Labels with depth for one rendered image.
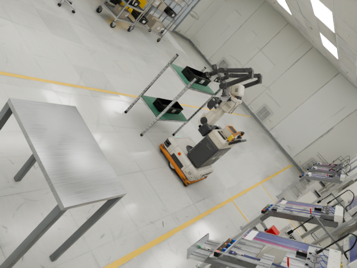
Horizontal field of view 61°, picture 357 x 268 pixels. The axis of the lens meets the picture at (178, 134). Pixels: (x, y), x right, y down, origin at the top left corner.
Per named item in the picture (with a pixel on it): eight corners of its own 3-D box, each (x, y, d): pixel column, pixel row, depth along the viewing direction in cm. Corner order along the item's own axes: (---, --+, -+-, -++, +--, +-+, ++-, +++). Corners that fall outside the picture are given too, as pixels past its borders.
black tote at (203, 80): (188, 81, 397) (194, 75, 393) (180, 72, 402) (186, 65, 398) (205, 86, 447) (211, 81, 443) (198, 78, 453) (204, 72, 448)
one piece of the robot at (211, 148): (206, 170, 447) (249, 133, 416) (190, 175, 399) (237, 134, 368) (193, 152, 457) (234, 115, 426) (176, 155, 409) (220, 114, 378)
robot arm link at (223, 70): (251, 72, 360) (253, 73, 369) (251, 67, 359) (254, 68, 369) (217, 72, 380) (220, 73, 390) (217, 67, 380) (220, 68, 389)
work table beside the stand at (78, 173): (18, 176, 233) (75, 106, 204) (56, 259, 210) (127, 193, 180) (-50, 184, 194) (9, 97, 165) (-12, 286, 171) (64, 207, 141)
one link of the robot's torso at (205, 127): (208, 138, 425) (221, 127, 415) (200, 139, 400) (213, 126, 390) (197, 124, 432) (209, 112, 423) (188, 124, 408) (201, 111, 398)
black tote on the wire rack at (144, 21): (136, 21, 739) (139, 16, 734) (129, 13, 749) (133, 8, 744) (145, 25, 774) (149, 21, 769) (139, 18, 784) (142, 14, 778)
